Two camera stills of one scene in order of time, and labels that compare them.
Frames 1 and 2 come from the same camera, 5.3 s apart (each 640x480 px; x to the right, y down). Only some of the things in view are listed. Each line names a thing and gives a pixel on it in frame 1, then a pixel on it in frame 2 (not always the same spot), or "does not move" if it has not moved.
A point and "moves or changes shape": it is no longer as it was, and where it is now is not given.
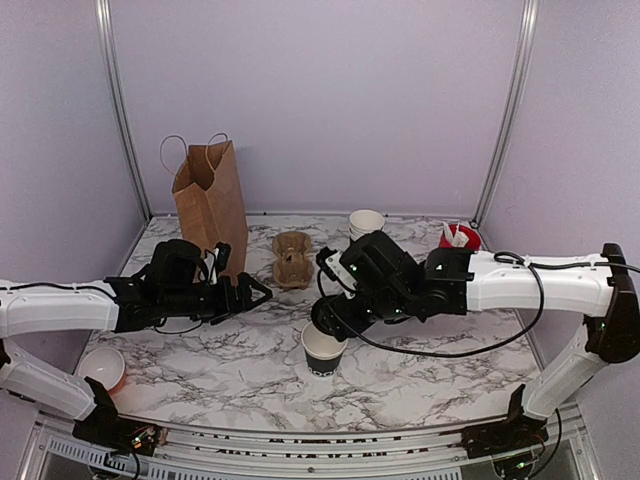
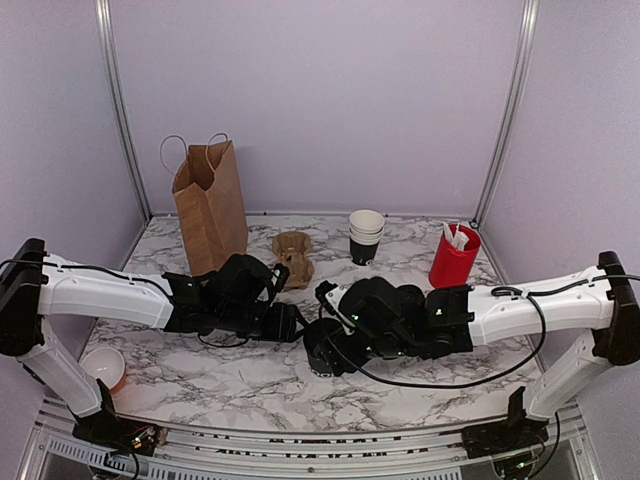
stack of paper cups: (364, 221) does not move
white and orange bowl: (105, 365) does not move
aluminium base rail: (47, 448) does not move
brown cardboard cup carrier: (293, 267) does not move
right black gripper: (351, 321) -> (354, 357)
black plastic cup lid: (321, 316) moves or changes shape
